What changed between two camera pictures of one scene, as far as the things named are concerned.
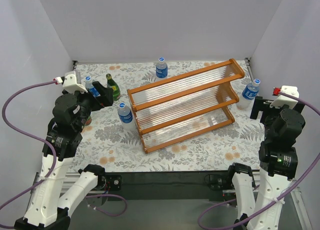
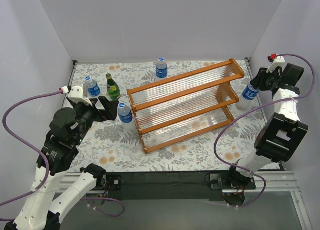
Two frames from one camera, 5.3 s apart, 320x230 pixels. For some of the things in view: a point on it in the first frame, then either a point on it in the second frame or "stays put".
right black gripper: x=261 y=106 → x=265 y=81
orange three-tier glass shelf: x=186 y=106 stays put
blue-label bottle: x=248 y=95 stays put
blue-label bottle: x=161 y=69 stays put
